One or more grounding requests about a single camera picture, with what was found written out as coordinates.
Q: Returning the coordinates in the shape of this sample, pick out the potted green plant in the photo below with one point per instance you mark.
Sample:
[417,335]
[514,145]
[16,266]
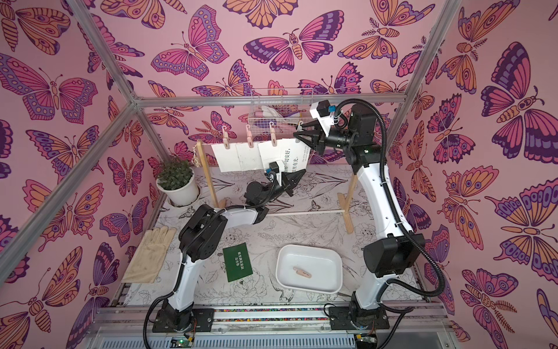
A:
[176,179]

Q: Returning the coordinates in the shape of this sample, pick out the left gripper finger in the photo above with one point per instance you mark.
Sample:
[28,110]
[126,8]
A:
[289,188]
[292,179]

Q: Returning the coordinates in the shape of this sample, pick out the beige work glove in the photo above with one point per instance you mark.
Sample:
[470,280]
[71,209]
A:
[149,256]

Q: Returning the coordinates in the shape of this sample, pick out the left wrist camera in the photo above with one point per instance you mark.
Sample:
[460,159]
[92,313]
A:
[275,169]

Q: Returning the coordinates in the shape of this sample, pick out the white postcard with text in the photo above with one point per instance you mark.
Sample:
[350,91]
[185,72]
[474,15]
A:
[293,154]

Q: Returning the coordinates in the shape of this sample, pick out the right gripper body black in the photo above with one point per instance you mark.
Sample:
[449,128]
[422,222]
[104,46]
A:
[317,139]

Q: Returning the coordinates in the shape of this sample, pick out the white plastic tray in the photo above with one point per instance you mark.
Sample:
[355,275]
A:
[324,265]

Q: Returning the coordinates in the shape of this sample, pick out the white wire basket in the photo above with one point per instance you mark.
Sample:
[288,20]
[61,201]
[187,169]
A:
[278,108]

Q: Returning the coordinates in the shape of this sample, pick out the wooden string rack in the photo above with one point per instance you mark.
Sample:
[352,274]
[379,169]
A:
[344,199]

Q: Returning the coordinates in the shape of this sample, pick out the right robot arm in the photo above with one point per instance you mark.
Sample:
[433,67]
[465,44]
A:
[357,128]

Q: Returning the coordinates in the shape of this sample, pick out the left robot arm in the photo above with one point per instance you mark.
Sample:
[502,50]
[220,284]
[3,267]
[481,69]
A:
[199,239]

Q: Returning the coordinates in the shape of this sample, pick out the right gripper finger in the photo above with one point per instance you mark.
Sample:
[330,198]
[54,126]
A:
[310,138]
[312,127]

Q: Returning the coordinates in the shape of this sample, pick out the pink clothespin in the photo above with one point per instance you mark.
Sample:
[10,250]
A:
[302,273]
[273,138]
[249,136]
[225,137]

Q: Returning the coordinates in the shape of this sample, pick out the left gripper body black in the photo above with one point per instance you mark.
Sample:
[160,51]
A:
[281,184]

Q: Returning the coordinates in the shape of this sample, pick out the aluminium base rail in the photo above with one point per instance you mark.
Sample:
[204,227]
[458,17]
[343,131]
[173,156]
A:
[276,326]

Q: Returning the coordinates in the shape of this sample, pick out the green postcard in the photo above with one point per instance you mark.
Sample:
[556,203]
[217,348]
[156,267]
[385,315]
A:
[237,262]

